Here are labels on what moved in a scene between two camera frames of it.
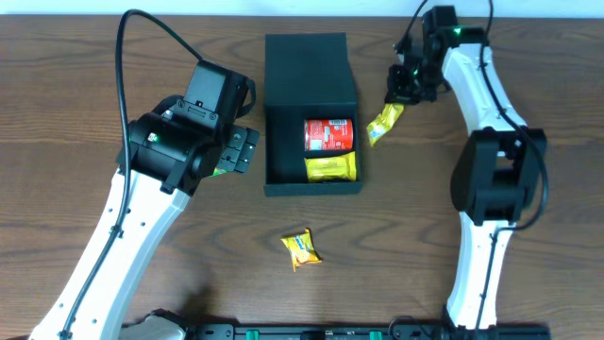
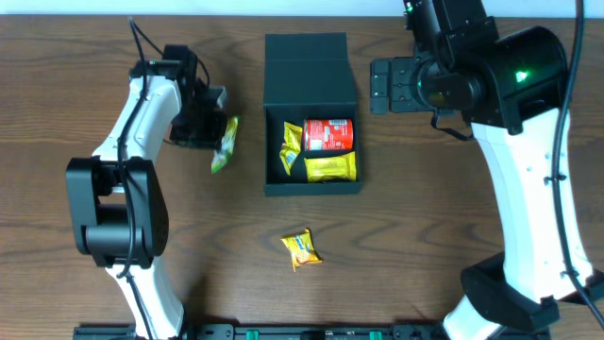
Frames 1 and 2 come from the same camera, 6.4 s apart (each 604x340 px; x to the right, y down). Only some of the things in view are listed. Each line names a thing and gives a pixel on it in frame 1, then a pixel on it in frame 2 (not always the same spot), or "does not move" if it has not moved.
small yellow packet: x=384 y=122 to x=291 y=146
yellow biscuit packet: x=301 y=248 does not move
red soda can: x=328 y=134 does not move
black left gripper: x=241 y=149 to x=203 y=130
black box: x=307 y=76 does not move
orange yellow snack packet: x=334 y=168 does not move
